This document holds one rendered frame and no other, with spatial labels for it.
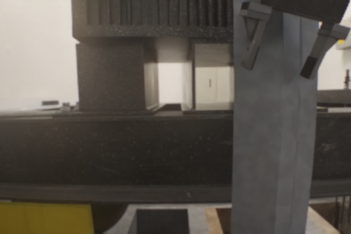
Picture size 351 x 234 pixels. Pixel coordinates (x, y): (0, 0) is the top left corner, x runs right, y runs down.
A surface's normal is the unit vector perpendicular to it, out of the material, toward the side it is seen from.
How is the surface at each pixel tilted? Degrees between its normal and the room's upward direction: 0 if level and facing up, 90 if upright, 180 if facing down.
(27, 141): 90
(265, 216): 90
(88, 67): 90
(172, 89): 90
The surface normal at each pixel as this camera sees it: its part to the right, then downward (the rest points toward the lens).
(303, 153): 0.21, 0.11
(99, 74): -0.02, 0.11
